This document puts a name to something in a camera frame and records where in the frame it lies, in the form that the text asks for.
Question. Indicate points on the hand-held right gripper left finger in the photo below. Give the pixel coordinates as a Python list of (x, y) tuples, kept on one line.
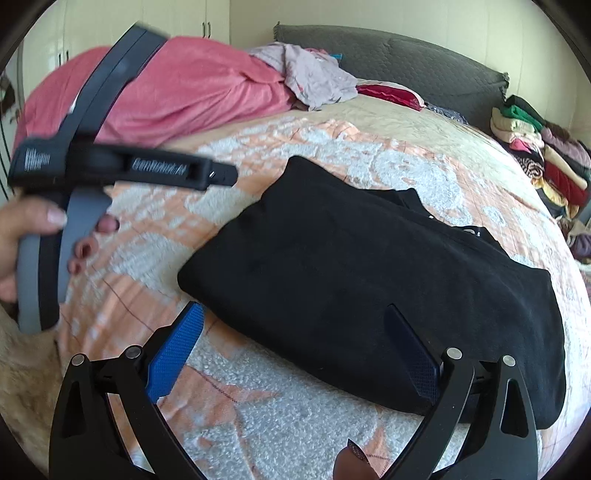
[(178, 350)]

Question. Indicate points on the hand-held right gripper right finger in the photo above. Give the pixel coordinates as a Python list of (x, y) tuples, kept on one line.
[(415, 364)]

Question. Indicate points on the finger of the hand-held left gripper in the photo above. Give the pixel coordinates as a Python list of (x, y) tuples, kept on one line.
[(214, 174)]

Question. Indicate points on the black sweater with orange cuffs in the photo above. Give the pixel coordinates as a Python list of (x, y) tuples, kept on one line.
[(346, 277)]

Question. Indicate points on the pile of folded clothes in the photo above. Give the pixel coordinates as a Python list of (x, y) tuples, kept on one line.
[(554, 152)]

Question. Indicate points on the person's left hand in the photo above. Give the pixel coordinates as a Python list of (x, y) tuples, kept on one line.
[(23, 221)]

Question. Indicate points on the pink duvet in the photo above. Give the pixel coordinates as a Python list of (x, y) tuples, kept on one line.
[(207, 92)]

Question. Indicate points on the orange and white patterned blanket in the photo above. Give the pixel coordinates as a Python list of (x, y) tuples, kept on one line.
[(277, 415)]

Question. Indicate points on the light pink crumpled garment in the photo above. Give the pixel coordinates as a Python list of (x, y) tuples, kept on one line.
[(314, 78)]

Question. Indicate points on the white wardrobe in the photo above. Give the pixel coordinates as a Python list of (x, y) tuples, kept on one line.
[(138, 18)]

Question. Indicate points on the bed with beige sheet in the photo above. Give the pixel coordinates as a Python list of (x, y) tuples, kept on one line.
[(27, 369)]

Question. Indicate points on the small blue cloth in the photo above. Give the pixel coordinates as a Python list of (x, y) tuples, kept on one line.
[(337, 57)]

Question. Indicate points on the red folded cloth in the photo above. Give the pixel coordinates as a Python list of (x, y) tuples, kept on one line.
[(392, 94)]

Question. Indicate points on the purple cloth bundle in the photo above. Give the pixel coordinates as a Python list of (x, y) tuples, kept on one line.
[(581, 244)]

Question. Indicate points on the grey quilted headboard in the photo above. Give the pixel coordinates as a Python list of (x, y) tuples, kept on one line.
[(415, 60)]

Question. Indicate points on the dark patterned cloth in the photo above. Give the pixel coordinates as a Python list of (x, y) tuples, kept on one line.
[(443, 113)]

